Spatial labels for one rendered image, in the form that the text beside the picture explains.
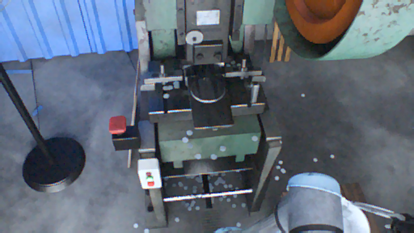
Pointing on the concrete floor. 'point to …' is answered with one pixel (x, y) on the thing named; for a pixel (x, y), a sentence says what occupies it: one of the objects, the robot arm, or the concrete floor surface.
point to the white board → (134, 105)
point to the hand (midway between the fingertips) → (396, 218)
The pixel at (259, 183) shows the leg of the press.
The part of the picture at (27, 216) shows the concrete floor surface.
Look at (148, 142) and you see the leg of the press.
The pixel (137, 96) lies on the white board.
